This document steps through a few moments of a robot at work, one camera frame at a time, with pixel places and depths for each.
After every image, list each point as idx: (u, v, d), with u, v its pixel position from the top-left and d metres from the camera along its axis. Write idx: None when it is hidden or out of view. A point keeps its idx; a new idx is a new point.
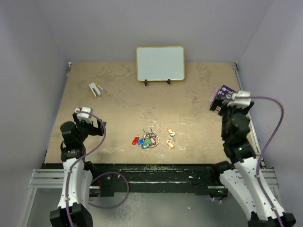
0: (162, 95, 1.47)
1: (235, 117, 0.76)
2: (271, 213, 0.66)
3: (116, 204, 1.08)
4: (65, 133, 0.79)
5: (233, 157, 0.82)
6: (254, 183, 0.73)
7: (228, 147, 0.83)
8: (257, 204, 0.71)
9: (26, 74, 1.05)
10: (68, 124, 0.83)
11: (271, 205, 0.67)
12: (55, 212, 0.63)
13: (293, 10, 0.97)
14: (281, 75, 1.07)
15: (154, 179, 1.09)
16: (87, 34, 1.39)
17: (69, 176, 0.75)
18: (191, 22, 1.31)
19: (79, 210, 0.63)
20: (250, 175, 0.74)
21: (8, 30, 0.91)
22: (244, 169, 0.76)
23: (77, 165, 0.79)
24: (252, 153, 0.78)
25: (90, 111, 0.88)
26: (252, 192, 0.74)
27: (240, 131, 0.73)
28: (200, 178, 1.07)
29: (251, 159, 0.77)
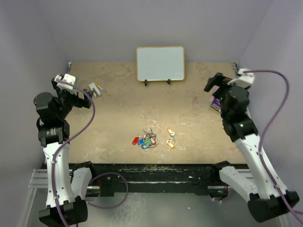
0: (162, 96, 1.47)
1: (232, 90, 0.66)
2: (273, 191, 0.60)
3: (117, 204, 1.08)
4: (40, 105, 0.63)
5: (233, 135, 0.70)
6: (256, 160, 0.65)
7: (227, 123, 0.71)
8: (257, 181, 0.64)
9: (26, 74, 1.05)
10: (44, 95, 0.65)
11: (273, 184, 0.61)
12: (44, 212, 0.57)
13: (294, 10, 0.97)
14: (281, 75, 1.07)
15: (154, 179, 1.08)
16: (87, 34, 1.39)
17: (54, 167, 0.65)
18: (191, 23, 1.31)
19: (72, 209, 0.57)
20: (252, 152, 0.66)
21: (8, 30, 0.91)
22: (244, 144, 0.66)
23: (62, 153, 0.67)
24: (253, 129, 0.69)
25: (75, 81, 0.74)
26: (252, 169, 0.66)
27: (239, 104, 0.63)
28: (200, 178, 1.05)
29: (253, 135, 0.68)
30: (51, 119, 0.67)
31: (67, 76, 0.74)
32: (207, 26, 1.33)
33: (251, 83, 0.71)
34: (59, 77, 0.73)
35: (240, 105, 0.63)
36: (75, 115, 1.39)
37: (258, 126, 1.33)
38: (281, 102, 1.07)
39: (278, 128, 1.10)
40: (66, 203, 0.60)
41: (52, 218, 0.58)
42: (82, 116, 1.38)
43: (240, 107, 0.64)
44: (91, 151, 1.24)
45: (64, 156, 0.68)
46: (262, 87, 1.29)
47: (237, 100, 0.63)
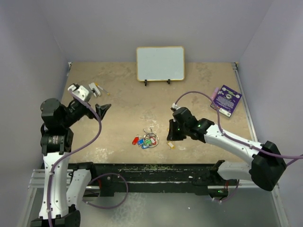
0: (162, 95, 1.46)
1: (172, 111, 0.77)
2: (253, 151, 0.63)
3: (116, 204, 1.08)
4: (47, 113, 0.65)
5: (201, 138, 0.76)
6: (225, 139, 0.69)
7: (190, 133, 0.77)
8: (238, 154, 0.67)
9: (26, 74, 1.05)
10: (53, 103, 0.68)
11: (248, 146, 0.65)
12: (36, 223, 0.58)
13: (293, 10, 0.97)
14: (281, 75, 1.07)
15: (153, 179, 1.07)
16: (88, 34, 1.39)
17: (51, 179, 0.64)
18: (191, 23, 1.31)
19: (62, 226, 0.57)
20: (218, 137, 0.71)
21: (8, 30, 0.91)
22: (210, 136, 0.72)
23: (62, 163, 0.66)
24: (210, 123, 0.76)
25: (86, 94, 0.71)
26: (228, 148, 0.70)
27: (182, 115, 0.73)
28: (200, 178, 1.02)
29: (211, 126, 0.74)
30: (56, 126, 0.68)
31: (81, 89, 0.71)
32: (207, 26, 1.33)
33: None
34: (73, 88, 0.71)
35: (183, 115, 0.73)
36: None
37: (258, 126, 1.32)
38: (281, 102, 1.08)
39: (278, 128, 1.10)
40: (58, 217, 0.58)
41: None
42: None
43: (185, 116, 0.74)
44: (91, 151, 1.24)
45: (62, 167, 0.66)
46: (262, 87, 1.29)
47: (180, 114, 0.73)
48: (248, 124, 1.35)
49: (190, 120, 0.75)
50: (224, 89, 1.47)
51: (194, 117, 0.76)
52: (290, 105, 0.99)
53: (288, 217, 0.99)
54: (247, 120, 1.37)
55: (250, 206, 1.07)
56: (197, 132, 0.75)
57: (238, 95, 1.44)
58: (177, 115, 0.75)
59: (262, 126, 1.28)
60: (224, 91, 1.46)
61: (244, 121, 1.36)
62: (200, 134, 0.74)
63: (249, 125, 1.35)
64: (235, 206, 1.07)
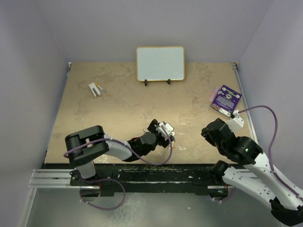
0: (162, 95, 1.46)
1: (209, 127, 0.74)
2: (298, 202, 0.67)
3: (116, 205, 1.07)
4: (146, 139, 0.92)
5: (241, 160, 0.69)
6: (272, 178, 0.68)
7: (229, 153, 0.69)
8: (279, 196, 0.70)
9: (26, 74, 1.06)
10: (152, 135, 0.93)
11: (295, 195, 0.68)
12: (99, 129, 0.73)
13: (293, 10, 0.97)
14: (281, 75, 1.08)
15: (153, 179, 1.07)
16: (88, 34, 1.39)
17: (121, 145, 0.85)
18: (191, 23, 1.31)
19: (100, 149, 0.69)
20: (266, 172, 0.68)
21: (8, 30, 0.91)
22: (257, 168, 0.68)
23: (129, 152, 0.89)
24: (258, 149, 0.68)
25: (171, 130, 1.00)
26: (271, 185, 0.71)
27: (221, 132, 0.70)
28: (200, 178, 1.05)
29: (260, 156, 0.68)
30: (139, 148, 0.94)
31: (168, 125, 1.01)
32: (207, 26, 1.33)
33: (241, 126, 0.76)
34: (162, 124, 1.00)
35: (222, 131, 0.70)
36: (75, 115, 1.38)
37: (258, 126, 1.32)
38: (281, 102, 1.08)
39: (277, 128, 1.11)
40: (102, 144, 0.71)
41: (92, 134, 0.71)
42: (82, 116, 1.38)
43: (224, 132, 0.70)
44: None
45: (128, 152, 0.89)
46: (262, 87, 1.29)
47: (218, 130, 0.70)
48: (248, 124, 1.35)
49: (228, 137, 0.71)
50: (224, 89, 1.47)
51: (233, 136, 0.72)
52: (290, 105, 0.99)
53: None
54: (247, 120, 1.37)
55: (250, 206, 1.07)
56: (239, 153, 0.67)
57: (238, 95, 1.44)
58: (214, 131, 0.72)
59: (262, 127, 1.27)
60: (224, 91, 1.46)
61: (244, 121, 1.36)
62: (243, 157, 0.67)
63: (249, 125, 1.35)
64: (236, 207, 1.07)
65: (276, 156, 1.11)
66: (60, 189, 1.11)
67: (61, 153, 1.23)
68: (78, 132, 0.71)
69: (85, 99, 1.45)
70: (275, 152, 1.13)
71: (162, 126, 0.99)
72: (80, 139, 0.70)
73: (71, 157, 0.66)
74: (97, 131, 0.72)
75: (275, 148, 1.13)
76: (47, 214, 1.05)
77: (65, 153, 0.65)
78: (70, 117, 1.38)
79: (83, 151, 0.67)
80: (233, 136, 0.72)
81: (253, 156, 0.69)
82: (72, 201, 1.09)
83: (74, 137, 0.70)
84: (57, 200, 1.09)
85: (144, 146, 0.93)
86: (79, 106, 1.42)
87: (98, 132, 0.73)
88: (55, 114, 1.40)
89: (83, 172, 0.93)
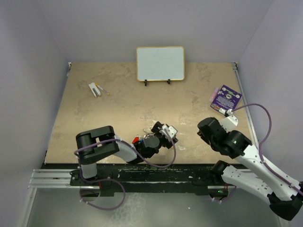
0: (162, 95, 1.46)
1: (199, 124, 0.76)
2: (291, 191, 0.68)
3: (116, 205, 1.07)
4: (149, 143, 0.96)
5: (231, 153, 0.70)
6: (263, 169, 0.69)
7: (220, 147, 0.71)
8: (272, 187, 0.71)
9: (26, 74, 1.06)
10: (155, 139, 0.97)
11: (288, 184, 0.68)
12: (109, 129, 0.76)
13: (293, 10, 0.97)
14: (280, 75, 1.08)
15: (153, 179, 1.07)
16: (88, 34, 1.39)
17: (128, 147, 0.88)
18: (191, 23, 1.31)
19: (110, 150, 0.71)
20: (256, 164, 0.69)
21: (8, 30, 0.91)
22: (247, 160, 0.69)
23: (133, 154, 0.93)
24: (246, 140, 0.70)
25: (174, 134, 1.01)
26: (263, 177, 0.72)
27: (210, 127, 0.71)
28: (200, 178, 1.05)
29: (249, 147, 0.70)
30: (143, 152, 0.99)
31: (172, 128, 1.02)
32: (207, 26, 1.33)
33: (235, 124, 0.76)
34: (166, 127, 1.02)
35: (211, 126, 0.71)
36: (75, 115, 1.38)
37: (258, 126, 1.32)
38: (281, 102, 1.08)
39: (277, 128, 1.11)
40: (111, 144, 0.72)
41: (103, 134, 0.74)
42: (82, 116, 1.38)
43: (213, 127, 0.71)
44: None
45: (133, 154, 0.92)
46: (262, 87, 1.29)
47: (208, 126, 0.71)
48: (248, 124, 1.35)
49: (218, 132, 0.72)
50: (224, 89, 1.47)
51: (222, 131, 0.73)
52: (290, 105, 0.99)
53: None
54: (247, 120, 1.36)
55: (250, 207, 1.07)
56: (229, 147, 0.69)
57: (238, 95, 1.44)
58: (204, 127, 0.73)
59: (262, 126, 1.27)
60: (224, 91, 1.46)
61: (244, 121, 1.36)
62: (232, 150, 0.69)
63: (249, 125, 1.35)
64: (236, 207, 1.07)
65: (276, 155, 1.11)
66: (60, 189, 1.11)
67: (61, 153, 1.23)
68: (89, 131, 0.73)
69: (85, 99, 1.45)
70: (275, 152, 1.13)
71: (165, 130, 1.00)
72: (90, 138, 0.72)
73: (81, 155, 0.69)
74: (108, 131, 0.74)
75: (275, 148, 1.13)
76: (47, 214, 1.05)
77: (75, 151, 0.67)
78: (70, 117, 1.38)
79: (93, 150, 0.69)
80: (223, 131, 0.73)
81: (242, 147, 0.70)
82: (72, 201, 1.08)
83: (84, 135, 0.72)
84: (57, 200, 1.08)
85: (147, 149, 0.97)
86: (79, 106, 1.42)
87: (109, 133, 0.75)
88: (55, 114, 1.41)
89: (84, 172, 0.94)
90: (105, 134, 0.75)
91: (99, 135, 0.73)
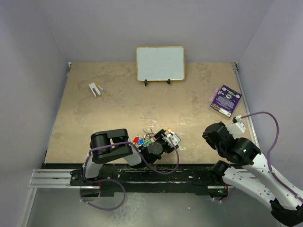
0: (162, 95, 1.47)
1: (207, 130, 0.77)
2: (297, 201, 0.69)
3: (116, 205, 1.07)
4: (152, 149, 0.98)
5: (240, 161, 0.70)
6: (271, 178, 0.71)
7: (228, 154, 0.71)
8: (278, 196, 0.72)
9: (26, 74, 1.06)
10: (159, 146, 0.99)
11: (294, 195, 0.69)
12: (124, 132, 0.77)
13: (293, 10, 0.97)
14: (280, 76, 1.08)
15: (153, 179, 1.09)
16: (88, 34, 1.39)
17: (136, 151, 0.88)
18: (191, 23, 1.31)
19: (122, 152, 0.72)
20: (264, 173, 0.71)
21: (8, 30, 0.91)
22: (256, 169, 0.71)
23: (139, 159, 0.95)
24: (255, 149, 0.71)
25: (177, 142, 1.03)
26: (270, 186, 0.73)
27: (218, 134, 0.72)
28: (200, 178, 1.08)
29: (258, 157, 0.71)
30: (147, 157, 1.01)
31: (175, 136, 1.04)
32: (207, 26, 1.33)
33: (242, 132, 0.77)
34: (170, 135, 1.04)
35: (219, 133, 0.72)
36: (75, 115, 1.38)
37: (258, 126, 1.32)
38: (281, 102, 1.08)
39: None
40: (125, 147, 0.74)
41: (118, 136, 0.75)
42: (82, 116, 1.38)
43: (221, 134, 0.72)
44: None
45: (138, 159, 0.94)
46: (262, 87, 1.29)
47: (216, 132, 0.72)
48: (248, 124, 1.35)
49: (226, 139, 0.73)
50: (224, 89, 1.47)
51: (230, 138, 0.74)
52: (290, 105, 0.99)
53: None
54: (247, 120, 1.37)
55: (250, 207, 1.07)
56: (237, 155, 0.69)
57: (238, 95, 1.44)
58: (212, 133, 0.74)
59: (262, 126, 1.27)
60: (224, 91, 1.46)
61: (244, 121, 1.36)
62: (241, 158, 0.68)
63: (249, 125, 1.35)
64: (235, 207, 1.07)
65: (276, 156, 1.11)
66: (60, 189, 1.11)
67: (61, 153, 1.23)
68: (104, 132, 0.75)
69: (85, 99, 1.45)
70: (275, 152, 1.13)
71: (169, 137, 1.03)
72: (104, 138, 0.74)
73: (95, 154, 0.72)
74: (122, 134, 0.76)
75: (275, 149, 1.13)
76: (47, 215, 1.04)
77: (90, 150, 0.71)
78: (70, 117, 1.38)
79: (107, 152, 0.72)
80: (231, 138, 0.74)
81: (251, 156, 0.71)
82: (72, 201, 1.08)
83: (99, 135, 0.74)
84: (57, 200, 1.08)
85: (151, 154, 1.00)
86: (79, 106, 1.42)
87: (124, 135, 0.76)
88: (55, 114, 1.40)
89: (88, 172, 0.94)
90: (120, 137, 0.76)
91: (114, 137, 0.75)
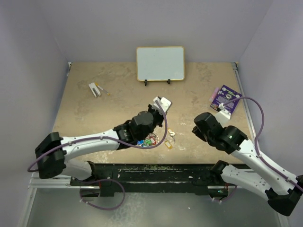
0: (162, 95, 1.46)
1: (196, 119, 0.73)
2: (288, 185, 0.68)
3: (117, 204, 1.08)
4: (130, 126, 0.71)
5: (227, 148, 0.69)
6: (259, 163, 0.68)
7: (216, 143, 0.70)
8: (269, 180, 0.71)
9: (26, 74, 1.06)
10: (148, 115, 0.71)
11: (285, 178, 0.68)
12: (54, 137, 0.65)
13: (293, 10, 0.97)
14: (280, 76, 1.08)
15: (153, 179, 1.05)
16: (87, 34, 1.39)
17: (93, 142, 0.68)
18: (191, 23, 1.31)
19: (55, 160, 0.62)
20: (252, 158, 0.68)
21: (8, 31, 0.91)
22: (243, 154, 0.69)
23: (112, 142, 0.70)
24: (243, 135, 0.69)
25: (169, 106, 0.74)
26: (260, 172, 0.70)
27: (206, 123, 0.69)
28: (200, 178, 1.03)
29: (245, 143, 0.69)
30: (134, 133, 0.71)
31: (164, 100, 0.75)
32: (207, 26, 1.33)
33: (228, 118, 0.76)
34: (157, 100, 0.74)
35: (207, 121, 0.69)
36: (75, 115, 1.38)
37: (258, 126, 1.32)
38: (281, 102, 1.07)
39: (277, 129, 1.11)
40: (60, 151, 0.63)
41: (49, 144, 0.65)
42: (82, 116, 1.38)
43: (209, 122, 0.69)
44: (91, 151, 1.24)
45: (110, 143, 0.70)
46: (262, 87, 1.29)
47: (204, 120, 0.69)
48: (248, 124, 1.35)
49: (215, 127, 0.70)
50: (224, 89, 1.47)
51: (218, 126, 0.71)
52: (290, 105, 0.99)
53: (288, 218, 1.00)
54: (247, 120, 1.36)
55: (250, 207, 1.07)
56: (225, 142, 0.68)
57: (238, 95, 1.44)
58: (200, 122, 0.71)
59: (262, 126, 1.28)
60: (224, 91, 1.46)
61: (244, 121, 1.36)
62: (227, 144, 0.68)
63: (249, 125, 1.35)
64: (235, 207, 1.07)
65: (276, 155, 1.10)
66: (60, 189, 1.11)
67: None
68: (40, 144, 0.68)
69: (85, 99, 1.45)
70: (274, 152, 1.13)
71: (157, 102, 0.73)
72: (41, 152, 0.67)
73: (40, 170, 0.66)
74: (51, 138, 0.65)
75: (274, 149, 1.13)
76: (47, 215, 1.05)
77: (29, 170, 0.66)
78: (70, 117, 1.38)
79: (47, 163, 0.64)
80: (219, 126, 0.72)
81: (238, 142, 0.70)
82: (72, 201, 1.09)
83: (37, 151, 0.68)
84: (57, 200, 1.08)
85: (140, 129, 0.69)
86: (79, 106, 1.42)
87: (53, 140, 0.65)
88: (55, 114, 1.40)
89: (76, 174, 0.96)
90: (53, 142, 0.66)
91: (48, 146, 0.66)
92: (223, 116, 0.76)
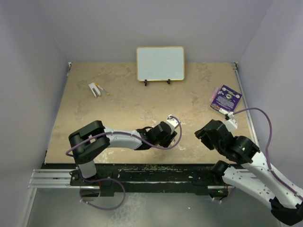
0: (162, 96, 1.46)
1: (206, 127, 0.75)
2: (296, 200, 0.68)
3: (116, 205, 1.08)
4: (151, 131, 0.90)
5: (239, 159, 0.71)
6: (269, 176, 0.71)
7: (227, 152, 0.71)
8: (277, 194, 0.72)
9: (26, 74, 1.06)
10: (167, 125, 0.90)
11: (293, 193, 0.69)
12: (98, 125, 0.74)
13: (293, 10, 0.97)
14: (280, 76, 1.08)
15: (153, 179, 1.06)
16: (88, 35, 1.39)
17: (126, 136, 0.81)
18: (191, 23, 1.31)
19: (101, 144, 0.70)
20: (263, 171, 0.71)
21: (8, 30, 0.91)
22: (254, 167, 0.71)
23: (138, 141, 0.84)
24: (255, 148, 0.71)
25: (178, 123, 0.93)
26: (270, 185, 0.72)
27: (218, 133, 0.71)
28: (200, 178, 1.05)
29: (257, 155, 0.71)
30: (152, 136, 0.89)
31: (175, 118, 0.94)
32: (207, 26, 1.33)
33: (236, 127, 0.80)
34: (170, 117, 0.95)
35: (219, 131, 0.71)
36: (75, 115, 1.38)
37: (258, 126, 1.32)
38: (281, 102, 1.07)
39: (277, 129, 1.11)
40: (103, 138, 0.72)
41: (92, 130, 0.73)
42: (82, 116, 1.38)
43: (221, 132, 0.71)
44: None
45: (137, 141, 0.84)
46: (261, 87, 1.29)
47: (216, 130, 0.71)
48: (248, 124, 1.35)
49: (226, 137, 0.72)
50: (224, 89, 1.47)
51: (230, 136, 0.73)
52: (290, 105, 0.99)
53: None
54: (247, 120, 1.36)
55: (250, 207, 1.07)
56: (236, 153, 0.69)
57: (238, 95, 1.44)
58: (211, 131, 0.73)
59: (262, 126, 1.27)
60: (224, 91, 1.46)
61: (244, 121, 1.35)
62: (240, 156, 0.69)
63: (249, 125, 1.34)
64: (235, 207, 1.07)
65: (276, 156, 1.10)
66: (60, 189, 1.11)
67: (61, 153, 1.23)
68: (78, 130, 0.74)
69: (85, 99, 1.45)
70: (274, 152, 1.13)
71: (171, 118, 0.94)
72: (81, 137, 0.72)
73: (75, 156, 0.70)
74: (96, 126, 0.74)
75: (274, 149, 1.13)
76: (47, 215, 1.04)
77: (67, 152, 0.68)
78: (70, 117, 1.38)
79: (86, 147, 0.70)
80: (231, 136, 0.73)
81: (251, 154, 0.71)
82: (72, 201, 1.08)
83: (75, 135, 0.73)
84: (57, 200, 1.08)
85: (158, 135, 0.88)
86: (79, 106, 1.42)
87: (97, 127, 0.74)
88: (55, 114, 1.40)
89: (84, 171, 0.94)
90: (95, 129, 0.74)
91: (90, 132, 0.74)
92: (232, 125, 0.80)
